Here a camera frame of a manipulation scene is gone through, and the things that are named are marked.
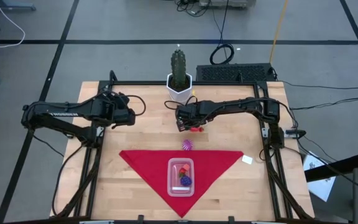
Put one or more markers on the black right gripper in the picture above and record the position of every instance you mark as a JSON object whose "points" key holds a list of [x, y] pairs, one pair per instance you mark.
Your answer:
{"points": [[191, 113]]}

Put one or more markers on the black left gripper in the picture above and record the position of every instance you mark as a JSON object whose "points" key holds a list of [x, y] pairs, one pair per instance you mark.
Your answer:
{"points": [[121, 115]]}

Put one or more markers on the red oblong toy vegetable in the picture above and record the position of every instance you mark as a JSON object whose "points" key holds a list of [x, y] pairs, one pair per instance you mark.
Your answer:
{"points": [[193, 129]]}

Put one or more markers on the purple spiky ball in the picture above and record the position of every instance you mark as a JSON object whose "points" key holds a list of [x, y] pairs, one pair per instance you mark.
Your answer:
{"points": [[187, 145]]}

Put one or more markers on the purple toy grape bunch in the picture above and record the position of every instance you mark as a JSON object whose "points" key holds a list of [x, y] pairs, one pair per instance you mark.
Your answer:
{"points": [[186, 180]]}

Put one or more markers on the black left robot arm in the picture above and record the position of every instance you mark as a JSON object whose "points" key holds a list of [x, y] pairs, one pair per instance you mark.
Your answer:
{"points": [[61, 112]]}

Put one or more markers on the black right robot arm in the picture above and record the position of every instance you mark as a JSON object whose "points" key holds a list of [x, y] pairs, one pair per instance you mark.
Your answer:
{"points": [[235, 105]]}

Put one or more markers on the clear plastic tupperware container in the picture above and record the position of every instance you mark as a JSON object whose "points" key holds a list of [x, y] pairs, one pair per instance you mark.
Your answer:
{"points": [[171, 189]]}

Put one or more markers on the white faceted plant pot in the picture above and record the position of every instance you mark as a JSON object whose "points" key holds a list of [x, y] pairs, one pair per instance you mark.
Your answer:
{"points": [[174, 93]]}

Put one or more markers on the red triangular cloth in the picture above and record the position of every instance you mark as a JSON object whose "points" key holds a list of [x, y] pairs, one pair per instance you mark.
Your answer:
{"points": [[148, 165]]}

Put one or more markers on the green cactus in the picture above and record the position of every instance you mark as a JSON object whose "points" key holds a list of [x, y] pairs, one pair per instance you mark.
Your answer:
{"points": [[178, 68]]}

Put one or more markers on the black keyboard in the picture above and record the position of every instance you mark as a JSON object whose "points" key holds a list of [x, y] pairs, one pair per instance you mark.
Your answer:
{"points": [[228, 73]]}

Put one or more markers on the small white card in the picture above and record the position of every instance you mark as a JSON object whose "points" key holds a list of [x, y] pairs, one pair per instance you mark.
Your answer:
{"points": [[247, 159]]}

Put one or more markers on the grey equipment box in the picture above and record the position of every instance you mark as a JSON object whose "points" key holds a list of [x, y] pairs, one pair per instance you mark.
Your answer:
{"points": [[225, 3]]}

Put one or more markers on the white printed paper sheet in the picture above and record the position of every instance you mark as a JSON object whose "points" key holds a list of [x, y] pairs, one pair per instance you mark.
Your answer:
{"points": [[322, 186]]}

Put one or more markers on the grey metal furniture base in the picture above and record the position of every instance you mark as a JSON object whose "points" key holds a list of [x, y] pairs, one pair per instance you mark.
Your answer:
{"points": [[14, 6]]}

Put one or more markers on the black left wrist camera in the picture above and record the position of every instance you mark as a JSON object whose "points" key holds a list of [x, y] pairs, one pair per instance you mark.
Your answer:
{"points": [[121, 101]]}

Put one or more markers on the black aluminium table frame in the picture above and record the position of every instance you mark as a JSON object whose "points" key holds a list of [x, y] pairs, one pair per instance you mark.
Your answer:
{"points": [[148, 83]]}

